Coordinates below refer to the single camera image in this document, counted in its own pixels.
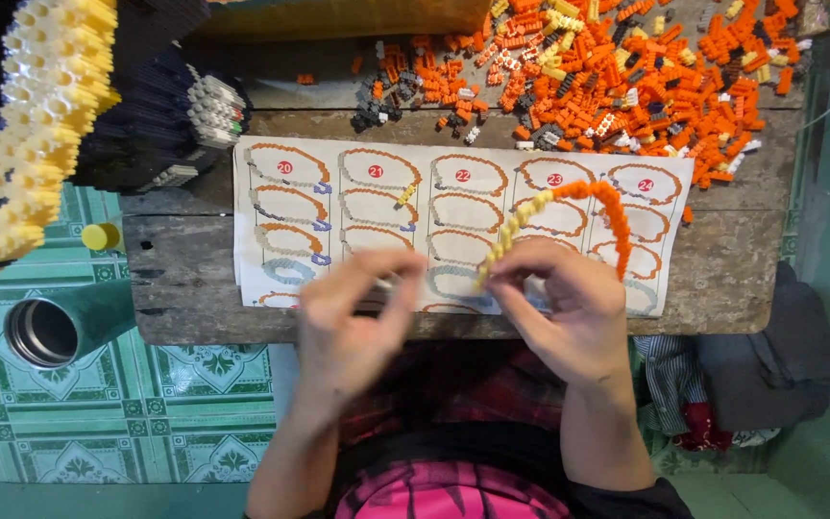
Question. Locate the small grey brick piece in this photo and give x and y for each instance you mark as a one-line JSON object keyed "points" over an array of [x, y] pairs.
{"points": [[386, 284]]}

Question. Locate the person's left hand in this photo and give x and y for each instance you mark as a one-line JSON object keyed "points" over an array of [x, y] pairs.
{"points": [[336, 346]]}

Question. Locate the green steel flask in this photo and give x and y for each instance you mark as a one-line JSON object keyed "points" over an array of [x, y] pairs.
{"points": [[62, 328]]}

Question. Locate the orange and yellow brick arc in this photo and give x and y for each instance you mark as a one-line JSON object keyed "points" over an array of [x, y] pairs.
{"points": [[613, 216]]}

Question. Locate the red plaid trousers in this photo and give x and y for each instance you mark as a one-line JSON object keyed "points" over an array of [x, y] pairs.
{"points": [[451, 389]]}

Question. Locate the person's right hand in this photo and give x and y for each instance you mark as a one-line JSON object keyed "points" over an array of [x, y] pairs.
{"points": [[581, 331]]}

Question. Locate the single orange brick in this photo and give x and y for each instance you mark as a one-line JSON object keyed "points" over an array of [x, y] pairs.
{"points": [[305, 78], [687, 214]]}

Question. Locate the heap of clothes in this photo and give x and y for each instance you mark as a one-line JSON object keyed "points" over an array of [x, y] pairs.
{"points": [[761, 367]]}

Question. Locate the large yellow black brick model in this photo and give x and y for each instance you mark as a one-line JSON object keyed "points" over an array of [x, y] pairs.
{"points": [[40, 108]]}

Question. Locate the small yellow cap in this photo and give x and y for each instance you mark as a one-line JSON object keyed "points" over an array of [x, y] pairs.
{"points": [[100, 236]]}

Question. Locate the pink and black shirt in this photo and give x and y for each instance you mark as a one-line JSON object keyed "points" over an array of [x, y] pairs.
{"points": [[451, 490]]}

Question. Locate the person's left fingers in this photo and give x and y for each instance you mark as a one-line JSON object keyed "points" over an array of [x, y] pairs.
{"points": [[368, 277]]}

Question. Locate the pile of orange building bricks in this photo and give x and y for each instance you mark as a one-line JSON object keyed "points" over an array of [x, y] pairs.
{"points": [[602, 72]]}

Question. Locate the white printed instruction sheet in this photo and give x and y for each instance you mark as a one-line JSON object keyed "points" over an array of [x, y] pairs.
{"points": [[458, 194]]}

